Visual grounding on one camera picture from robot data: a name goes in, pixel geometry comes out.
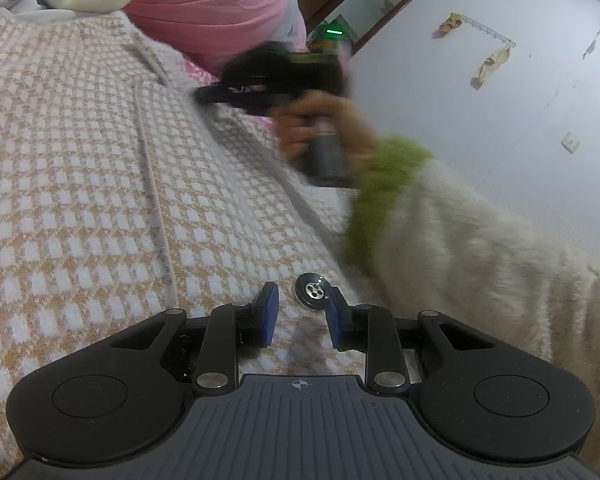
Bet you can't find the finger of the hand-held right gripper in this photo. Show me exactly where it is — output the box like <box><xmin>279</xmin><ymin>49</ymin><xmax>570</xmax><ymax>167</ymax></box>
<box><xmin>192</xmin><ymin>82</ymin><xmax>277</xmax><ymax>113</ymax></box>

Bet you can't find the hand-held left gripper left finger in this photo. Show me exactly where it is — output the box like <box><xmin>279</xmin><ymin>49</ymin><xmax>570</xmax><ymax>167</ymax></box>
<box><xmin>111</xmin><ymin>281</ymin><xmax>281</xmax><ymax>392</ymax></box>

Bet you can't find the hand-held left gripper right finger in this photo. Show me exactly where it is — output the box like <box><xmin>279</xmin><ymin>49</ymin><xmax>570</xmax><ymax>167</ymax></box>
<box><xmin>324</xmin><ymin>285</ymin><xmax>496</xmax><ymax>395</ymax></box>

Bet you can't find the beige white checked coat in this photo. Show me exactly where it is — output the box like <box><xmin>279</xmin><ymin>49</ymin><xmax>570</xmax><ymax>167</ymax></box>
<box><xmin>0</xmin><ymin>10</ymin><xmax>421</xmax><ymax>466</ymax></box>

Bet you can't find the person's right hand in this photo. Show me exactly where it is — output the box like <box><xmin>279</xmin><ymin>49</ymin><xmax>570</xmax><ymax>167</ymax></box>
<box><xmin>272</xmin><ymin>95</ymin><xmax>381</xmax><ymax>176</ymax></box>

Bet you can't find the pink grey duvet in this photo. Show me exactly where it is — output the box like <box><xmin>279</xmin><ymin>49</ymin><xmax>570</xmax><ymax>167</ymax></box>
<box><xmin>122</xmin><ymin>0</ymin><xmax>308</xmax><ymax>73</ymax></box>

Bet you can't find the small beige hanging cloth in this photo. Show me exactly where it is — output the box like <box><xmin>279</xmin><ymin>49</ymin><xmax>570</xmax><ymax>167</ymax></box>
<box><xmin>439</xmin><ymin>11</ymin><xmax>465</xmax><ymax>37</ymax></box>

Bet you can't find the long beige hanging cloth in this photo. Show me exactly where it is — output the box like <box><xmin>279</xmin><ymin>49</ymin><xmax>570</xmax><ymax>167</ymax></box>
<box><xmin>471</xmin><ymin>44</ymin><xmax>512</xmax><ymax>90</ymax></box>

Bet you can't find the white wall hook rack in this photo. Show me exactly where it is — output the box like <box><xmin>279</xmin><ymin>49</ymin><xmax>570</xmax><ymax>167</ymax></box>
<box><xmin>457</xmin><ymin>16</ymin><xmax>517</xmax><ymax>48</ymax></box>

